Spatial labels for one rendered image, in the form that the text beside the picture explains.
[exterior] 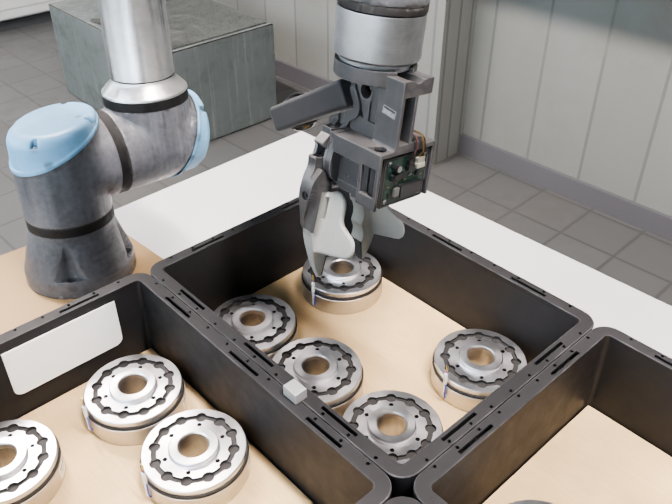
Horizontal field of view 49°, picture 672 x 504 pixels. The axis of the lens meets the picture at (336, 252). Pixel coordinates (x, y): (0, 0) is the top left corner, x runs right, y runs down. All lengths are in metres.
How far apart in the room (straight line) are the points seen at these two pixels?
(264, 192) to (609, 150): 1.60
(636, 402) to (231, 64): 2.55
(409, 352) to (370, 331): 0.06
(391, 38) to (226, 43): 2.51
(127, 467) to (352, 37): 0.47
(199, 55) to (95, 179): 2.06
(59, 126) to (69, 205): 0.10
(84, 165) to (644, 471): 0.74
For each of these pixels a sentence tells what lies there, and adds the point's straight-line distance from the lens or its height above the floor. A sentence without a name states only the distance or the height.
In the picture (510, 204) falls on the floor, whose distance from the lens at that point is 2.78.
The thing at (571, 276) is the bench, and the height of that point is 0.70.
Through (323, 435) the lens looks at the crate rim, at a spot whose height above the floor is 0.93.
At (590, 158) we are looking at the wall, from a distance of 2.79.
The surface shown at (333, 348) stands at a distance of 0.83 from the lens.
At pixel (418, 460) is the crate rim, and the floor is 0.93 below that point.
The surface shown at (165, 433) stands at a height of 0.86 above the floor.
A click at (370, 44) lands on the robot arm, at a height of 1.22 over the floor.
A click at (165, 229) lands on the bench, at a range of 1.34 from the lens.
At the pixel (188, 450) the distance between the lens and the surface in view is 0.77.
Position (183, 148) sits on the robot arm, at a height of 0.95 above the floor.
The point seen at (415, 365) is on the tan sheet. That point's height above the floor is 0.83.
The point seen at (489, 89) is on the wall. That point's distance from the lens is 2.94.
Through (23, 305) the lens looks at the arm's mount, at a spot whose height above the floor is 0.80.
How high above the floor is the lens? 1.43
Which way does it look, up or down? 35 degrees down
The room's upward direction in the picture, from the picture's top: straight up
